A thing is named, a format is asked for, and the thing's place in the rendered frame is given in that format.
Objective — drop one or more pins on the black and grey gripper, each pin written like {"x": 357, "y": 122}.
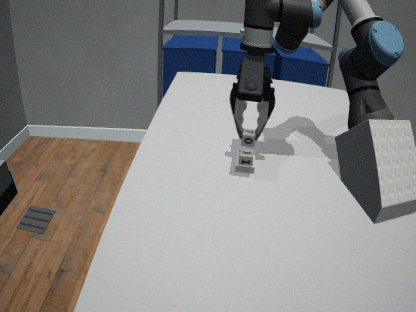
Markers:
{"x": 265, "y": 107}

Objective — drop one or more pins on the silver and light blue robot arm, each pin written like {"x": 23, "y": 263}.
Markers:
{"x": 379, "y": 45}

